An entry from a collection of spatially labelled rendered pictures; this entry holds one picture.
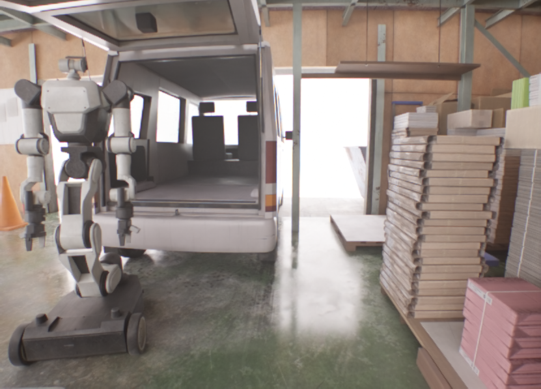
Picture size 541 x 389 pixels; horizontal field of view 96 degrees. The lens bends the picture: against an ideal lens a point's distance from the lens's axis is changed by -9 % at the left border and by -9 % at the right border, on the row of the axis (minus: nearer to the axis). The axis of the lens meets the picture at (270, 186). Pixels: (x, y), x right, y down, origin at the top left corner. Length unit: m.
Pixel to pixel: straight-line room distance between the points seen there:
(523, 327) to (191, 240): 1.78
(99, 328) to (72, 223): 0.52
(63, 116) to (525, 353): 2.17
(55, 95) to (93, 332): 1.13
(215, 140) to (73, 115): 2.56
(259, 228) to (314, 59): 2.76
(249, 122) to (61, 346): 3.07
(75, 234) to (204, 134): 2.71
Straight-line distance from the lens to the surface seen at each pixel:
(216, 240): 1.94
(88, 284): 1.73
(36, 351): 1.75
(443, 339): 1.71
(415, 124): 3.56
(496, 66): 4.95
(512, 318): 1.31
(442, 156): 1.58
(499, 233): 3.43
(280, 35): 4.15
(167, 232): 2.04
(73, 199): 1.61
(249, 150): 3.79
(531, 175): 1.70
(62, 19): 2.13
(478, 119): 3.39
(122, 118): 1.56
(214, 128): 3.88
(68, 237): 1.56
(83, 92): 1.56
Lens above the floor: 1.03
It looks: 8 degrees down
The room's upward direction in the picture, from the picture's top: straight up
